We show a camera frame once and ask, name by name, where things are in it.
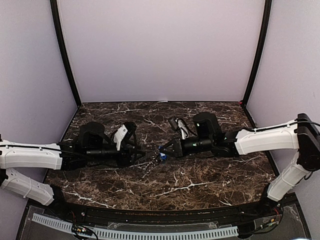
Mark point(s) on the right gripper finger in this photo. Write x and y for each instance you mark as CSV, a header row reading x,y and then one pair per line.
x,y
168,147
171,153

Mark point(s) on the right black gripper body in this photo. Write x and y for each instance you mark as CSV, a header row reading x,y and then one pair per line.
x,y
179,148

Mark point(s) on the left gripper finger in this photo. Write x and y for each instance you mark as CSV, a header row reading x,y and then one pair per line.
x,y
138,155
136,150

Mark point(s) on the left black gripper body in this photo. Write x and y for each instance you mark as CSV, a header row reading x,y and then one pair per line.
x,y
124,158

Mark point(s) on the blue key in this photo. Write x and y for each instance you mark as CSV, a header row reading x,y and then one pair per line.
x,y
162,157

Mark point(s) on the black disc with keyrings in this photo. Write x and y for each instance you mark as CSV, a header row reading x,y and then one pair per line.
x,y
154,161

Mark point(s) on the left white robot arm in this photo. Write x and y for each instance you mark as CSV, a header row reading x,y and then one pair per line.
x,y
92,147

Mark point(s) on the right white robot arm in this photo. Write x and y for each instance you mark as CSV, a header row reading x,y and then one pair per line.
x,y
300,134

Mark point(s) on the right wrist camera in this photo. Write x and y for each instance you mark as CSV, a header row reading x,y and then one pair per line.
x,y
179,125

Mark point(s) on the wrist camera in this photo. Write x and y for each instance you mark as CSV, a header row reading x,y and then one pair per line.
x,y
179,125
121,137

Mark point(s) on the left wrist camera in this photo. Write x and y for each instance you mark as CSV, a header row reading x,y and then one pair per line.
x,y
121,137

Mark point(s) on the white slotted cable duct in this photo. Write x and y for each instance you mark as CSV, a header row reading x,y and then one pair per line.
x,y
125,231

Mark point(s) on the black front rail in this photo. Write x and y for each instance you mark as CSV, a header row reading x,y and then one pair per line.
x,y
101,214

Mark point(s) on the right black frame post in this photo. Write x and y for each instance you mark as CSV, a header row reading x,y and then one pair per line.
x,y
258,53

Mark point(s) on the black frame post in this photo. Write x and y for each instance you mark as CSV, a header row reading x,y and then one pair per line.
x,y
258,53
63,51

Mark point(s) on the left black frame post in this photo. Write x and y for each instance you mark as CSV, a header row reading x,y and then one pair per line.
x,y
63,51

